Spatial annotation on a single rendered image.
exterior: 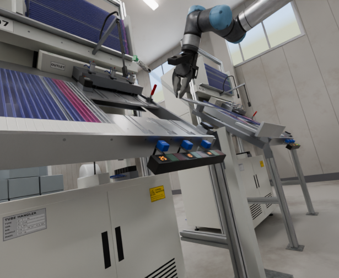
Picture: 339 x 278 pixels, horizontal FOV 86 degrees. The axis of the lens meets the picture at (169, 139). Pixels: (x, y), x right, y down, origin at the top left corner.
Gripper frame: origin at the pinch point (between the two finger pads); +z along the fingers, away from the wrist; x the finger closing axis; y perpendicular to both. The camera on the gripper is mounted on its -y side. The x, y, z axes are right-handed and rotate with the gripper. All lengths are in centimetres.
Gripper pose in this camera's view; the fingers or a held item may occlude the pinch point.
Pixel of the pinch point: (177, 95)
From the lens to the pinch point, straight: 82.3
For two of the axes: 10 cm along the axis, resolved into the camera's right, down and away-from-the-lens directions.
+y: 5.6, -0.7, 8.2
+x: -8.0, -2.7, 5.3
